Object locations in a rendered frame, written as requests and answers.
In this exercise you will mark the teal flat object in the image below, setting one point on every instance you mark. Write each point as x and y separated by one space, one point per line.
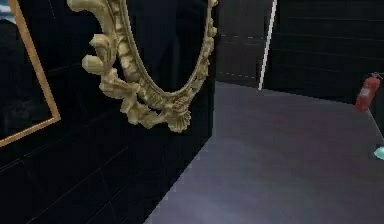
379 152

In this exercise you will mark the red fire extinguisher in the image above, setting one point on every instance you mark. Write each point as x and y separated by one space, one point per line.
366 94

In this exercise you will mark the ornate gold oval mirror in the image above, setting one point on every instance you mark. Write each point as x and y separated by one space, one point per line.
130 63

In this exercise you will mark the white vertical bar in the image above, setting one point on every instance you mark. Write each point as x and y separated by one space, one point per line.
267 46

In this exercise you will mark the orange framed dark painting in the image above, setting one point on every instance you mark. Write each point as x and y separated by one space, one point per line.
20 83

